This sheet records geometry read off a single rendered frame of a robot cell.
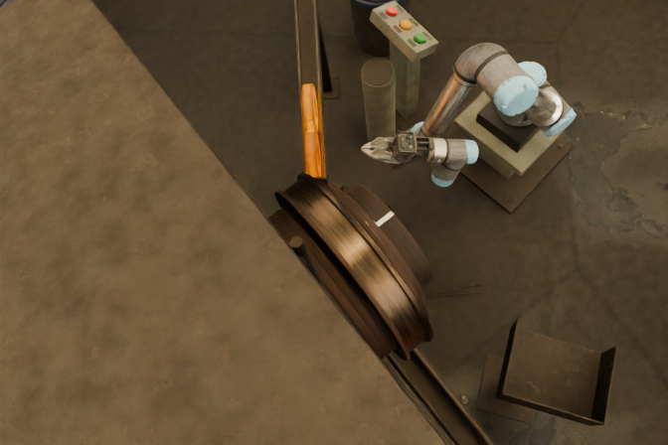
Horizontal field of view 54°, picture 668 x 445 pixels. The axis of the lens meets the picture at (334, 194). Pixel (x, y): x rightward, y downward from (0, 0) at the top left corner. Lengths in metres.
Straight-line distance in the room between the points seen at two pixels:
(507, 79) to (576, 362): 0.81
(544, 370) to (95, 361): 1.40
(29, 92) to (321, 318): 0.54
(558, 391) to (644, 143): 1.32
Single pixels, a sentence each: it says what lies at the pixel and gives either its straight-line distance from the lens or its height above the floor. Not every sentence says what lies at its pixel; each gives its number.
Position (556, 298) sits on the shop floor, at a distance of 2.68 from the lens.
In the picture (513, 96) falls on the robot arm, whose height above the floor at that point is 0.94.
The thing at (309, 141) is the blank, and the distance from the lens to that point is 1.98.
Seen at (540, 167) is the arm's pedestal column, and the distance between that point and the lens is 2.81.
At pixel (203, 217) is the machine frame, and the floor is 1.76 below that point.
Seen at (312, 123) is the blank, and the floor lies 0.75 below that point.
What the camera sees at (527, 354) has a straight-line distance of 2.00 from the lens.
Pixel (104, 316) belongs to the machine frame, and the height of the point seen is 1.76.
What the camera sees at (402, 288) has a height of 1.29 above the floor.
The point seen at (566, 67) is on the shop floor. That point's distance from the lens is 3.08.
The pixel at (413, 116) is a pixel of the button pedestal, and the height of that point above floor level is 0.01.
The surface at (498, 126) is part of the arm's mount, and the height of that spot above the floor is 0.37.
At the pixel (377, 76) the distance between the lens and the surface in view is 2.37.
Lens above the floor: 2.55
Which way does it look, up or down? 69 degrees down
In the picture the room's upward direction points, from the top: 15 degrees counter-clockwise
